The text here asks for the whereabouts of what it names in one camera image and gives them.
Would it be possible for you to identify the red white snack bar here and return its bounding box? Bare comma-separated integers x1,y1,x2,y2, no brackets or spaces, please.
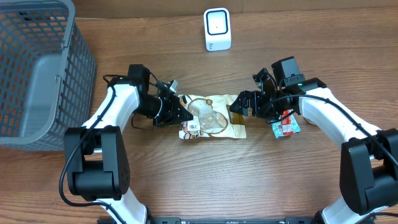
281,110,294,136

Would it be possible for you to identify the teal wet wipes pack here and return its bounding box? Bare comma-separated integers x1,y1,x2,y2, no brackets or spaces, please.
271,118,301,138

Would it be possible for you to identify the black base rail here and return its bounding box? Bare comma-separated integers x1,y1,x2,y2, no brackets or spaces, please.
96,216,321,224

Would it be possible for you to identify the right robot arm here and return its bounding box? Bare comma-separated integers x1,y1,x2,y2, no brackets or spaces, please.
229,56,397,223

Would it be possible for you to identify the green lid jar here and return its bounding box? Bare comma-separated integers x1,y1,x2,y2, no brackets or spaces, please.
304,117,315,125

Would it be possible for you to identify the grey plastic shopping basket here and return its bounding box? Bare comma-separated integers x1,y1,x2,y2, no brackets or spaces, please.
1,0,97,151

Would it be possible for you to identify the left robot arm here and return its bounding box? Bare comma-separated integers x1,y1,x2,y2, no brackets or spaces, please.
58,64,193,224

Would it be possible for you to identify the white barcode scanner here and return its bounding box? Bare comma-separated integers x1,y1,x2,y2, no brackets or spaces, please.
203,7,232,52

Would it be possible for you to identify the white brown snack bag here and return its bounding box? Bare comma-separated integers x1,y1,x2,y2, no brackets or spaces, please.
178,94,246,139

